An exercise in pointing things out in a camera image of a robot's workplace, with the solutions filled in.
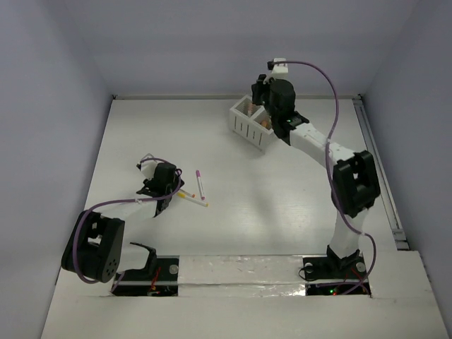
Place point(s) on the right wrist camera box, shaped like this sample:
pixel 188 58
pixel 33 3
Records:
pixel 277 69

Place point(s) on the yellow-capped white marker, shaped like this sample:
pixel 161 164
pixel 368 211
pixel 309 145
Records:
pixel 192 199

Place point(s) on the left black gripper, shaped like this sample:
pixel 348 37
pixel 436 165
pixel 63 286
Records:
pixel 150 191

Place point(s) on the white two-compartment organizer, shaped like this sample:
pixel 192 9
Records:
pixel 250 128

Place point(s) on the aluminium rail right edge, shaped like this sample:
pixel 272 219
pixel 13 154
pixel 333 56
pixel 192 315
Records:
pixel 401 241

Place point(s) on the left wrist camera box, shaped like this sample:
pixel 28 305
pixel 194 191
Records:
pixel 147 165

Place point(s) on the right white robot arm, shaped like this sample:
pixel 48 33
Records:
pixel 352 175

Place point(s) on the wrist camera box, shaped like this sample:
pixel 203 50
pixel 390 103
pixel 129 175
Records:
pixel 277 69
pixel 147 165

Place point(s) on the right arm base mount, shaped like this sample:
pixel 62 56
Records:
pixel 329 275

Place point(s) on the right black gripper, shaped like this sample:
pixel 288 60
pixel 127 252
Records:
pixel 259 87

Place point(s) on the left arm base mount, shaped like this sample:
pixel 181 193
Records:
pixel 158 277

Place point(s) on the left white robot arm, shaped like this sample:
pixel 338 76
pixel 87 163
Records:
pixel 93 251

